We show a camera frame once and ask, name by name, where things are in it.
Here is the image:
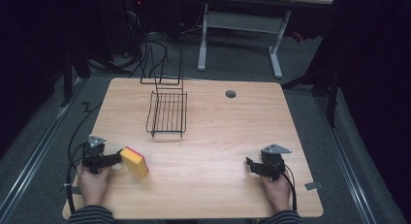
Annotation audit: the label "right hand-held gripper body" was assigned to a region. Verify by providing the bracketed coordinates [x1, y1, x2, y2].
[260, 144, 293, 182]

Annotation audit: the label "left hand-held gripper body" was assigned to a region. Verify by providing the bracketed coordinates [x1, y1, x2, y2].
[80, 135, 112, 176]

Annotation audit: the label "yellow sponge with red side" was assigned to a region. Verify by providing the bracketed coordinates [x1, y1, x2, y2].
[119, 145, 150, 179]

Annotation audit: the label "person's right hand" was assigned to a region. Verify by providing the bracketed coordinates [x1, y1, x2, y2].
[261, 172, 293, 214]

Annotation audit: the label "person's left hand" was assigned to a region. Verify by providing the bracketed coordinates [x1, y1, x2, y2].
[76, 163, 111, 208]

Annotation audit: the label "grey tape piece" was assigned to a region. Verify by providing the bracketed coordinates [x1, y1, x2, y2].
[62, 182, 82, 196]
[304, 180, 325, 192]

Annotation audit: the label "dark computer tower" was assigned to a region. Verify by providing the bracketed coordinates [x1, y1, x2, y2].
[124, 0, 144, 58]

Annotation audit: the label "white-legged desk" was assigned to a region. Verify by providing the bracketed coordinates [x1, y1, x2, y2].
[196, 0, 334, 80]

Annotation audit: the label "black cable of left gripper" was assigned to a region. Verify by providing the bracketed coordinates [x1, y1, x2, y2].
[65, 101, 105, 216]

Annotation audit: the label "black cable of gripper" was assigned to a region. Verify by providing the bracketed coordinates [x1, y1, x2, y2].
[270, 162, 299, 212]
[65, 101, 105, 216]

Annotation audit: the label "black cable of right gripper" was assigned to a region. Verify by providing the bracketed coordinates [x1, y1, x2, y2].
[270, 162, 299, 212]

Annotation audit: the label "metal floor rail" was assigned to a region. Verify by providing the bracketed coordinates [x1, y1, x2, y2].
[314, 94, 379, 224]
[0, 76, 85, 218]

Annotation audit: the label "black wire rack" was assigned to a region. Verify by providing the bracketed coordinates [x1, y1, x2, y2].
[140, 45, 189, 140]

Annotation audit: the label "black floor cables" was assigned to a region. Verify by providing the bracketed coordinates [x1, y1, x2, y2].
[110, 10, 207, 79]

